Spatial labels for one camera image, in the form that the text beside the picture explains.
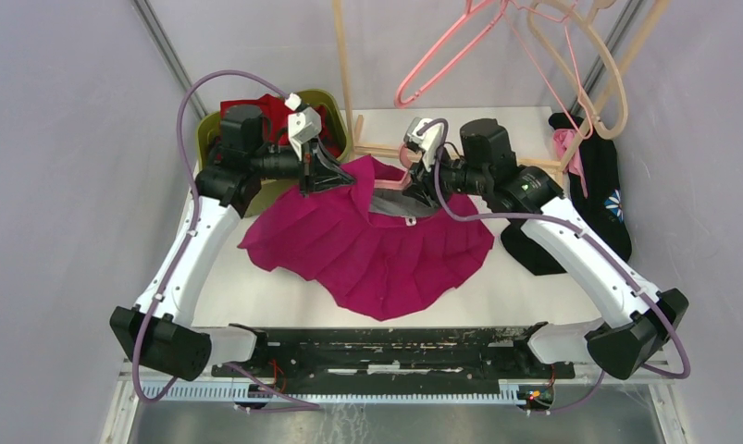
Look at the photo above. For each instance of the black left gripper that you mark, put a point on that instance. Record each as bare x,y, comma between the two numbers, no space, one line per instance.
321,171

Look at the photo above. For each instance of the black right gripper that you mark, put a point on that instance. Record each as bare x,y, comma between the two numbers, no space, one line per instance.
423,184

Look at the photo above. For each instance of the pink hanger of magenta skirt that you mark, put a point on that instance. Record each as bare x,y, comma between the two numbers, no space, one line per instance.
392,178

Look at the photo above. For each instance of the red dress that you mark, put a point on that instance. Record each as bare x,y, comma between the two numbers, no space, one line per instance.
333,133

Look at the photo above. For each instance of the pink plastic hanger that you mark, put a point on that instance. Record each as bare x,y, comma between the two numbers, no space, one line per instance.
475,21

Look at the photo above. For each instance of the magenta pleated skirt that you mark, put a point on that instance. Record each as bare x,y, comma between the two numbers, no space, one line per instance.
379,266

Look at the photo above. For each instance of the beige plastic hanger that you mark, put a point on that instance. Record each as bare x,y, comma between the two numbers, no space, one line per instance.
600,94

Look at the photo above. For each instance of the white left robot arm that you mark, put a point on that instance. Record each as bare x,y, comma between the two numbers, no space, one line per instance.
156,331

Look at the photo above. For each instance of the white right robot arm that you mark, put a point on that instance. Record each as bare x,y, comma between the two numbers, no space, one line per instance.
638,321

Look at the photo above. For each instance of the grey garment on rack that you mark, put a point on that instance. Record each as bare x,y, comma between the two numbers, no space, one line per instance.
395,203

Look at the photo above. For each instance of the olive green plastic basket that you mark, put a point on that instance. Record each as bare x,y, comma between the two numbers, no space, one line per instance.
267,184

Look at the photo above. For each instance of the black shirt with flower print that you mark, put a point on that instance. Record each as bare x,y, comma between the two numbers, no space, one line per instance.
595,192

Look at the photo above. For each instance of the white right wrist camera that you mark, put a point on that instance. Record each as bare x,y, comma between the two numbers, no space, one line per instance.
425,136

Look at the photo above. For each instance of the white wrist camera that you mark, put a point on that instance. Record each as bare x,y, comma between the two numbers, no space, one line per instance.
303,123
425,136

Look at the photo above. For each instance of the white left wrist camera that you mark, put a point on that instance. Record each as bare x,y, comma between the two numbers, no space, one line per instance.
303,123

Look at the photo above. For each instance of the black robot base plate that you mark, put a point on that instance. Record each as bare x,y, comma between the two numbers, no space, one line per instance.
402,361

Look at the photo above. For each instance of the aluminium corner rail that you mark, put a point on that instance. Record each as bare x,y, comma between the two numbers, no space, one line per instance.
165,47

